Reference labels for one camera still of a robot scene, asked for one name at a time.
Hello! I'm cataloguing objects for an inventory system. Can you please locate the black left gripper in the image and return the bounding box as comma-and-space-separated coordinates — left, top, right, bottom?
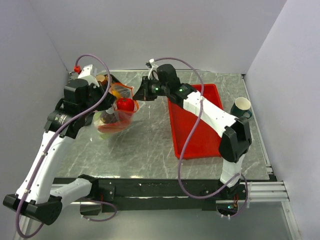
80, 80, 117, 117

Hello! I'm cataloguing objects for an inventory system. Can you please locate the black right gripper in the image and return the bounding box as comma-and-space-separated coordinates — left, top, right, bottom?
132, 76, 169, 102

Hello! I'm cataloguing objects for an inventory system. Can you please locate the red toy bell pepper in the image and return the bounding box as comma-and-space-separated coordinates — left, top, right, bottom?
116, 97, 135, 112

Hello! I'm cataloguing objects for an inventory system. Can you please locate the small orange toy fruit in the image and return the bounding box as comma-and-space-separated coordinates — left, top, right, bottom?
111, 89, 122, 99

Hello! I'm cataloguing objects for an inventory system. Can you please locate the dark purple toy onion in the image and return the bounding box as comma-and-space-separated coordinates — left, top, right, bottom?
100, 112, 118, 124

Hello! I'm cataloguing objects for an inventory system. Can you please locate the clear zip top bag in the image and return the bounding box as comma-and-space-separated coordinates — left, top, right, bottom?
93, 83, 139, 134

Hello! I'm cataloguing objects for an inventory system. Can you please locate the toy watermelon slice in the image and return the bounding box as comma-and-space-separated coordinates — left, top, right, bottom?
97, 123, 126, 134

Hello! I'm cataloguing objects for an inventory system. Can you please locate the toy cauliflower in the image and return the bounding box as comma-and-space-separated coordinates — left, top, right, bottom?
100, 133, 112, 140

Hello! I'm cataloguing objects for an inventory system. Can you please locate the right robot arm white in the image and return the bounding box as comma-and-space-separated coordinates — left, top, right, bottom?
133, 59, 252, 199

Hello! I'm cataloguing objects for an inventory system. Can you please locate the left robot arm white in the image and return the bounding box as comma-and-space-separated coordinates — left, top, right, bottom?
3, 78, 116, 225

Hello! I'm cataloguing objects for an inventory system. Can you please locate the brown ceramic cup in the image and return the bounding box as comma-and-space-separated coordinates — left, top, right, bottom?
96, 74, 108, 86

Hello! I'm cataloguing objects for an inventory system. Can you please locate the black serving tray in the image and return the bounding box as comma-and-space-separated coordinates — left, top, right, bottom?
105, 74, 122, 88

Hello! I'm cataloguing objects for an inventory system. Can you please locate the red plastic bin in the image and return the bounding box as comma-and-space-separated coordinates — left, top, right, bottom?
168, 83, 223, 160

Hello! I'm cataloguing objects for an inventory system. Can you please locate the dark green mug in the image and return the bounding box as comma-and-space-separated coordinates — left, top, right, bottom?
230, 97, 253, 119

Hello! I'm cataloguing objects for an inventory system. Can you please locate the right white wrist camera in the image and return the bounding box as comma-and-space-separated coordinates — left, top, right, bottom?
145, 58, 158, 80

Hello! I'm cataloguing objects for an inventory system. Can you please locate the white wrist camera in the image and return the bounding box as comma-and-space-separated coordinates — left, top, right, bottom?
145, 58, 158, 80
70, 64, 98, 80

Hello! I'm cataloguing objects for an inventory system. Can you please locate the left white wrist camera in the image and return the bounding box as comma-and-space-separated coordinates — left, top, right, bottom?
70, 64, 98, 80

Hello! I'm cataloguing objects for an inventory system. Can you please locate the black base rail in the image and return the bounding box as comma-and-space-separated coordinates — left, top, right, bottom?
89, 178, 247, 211

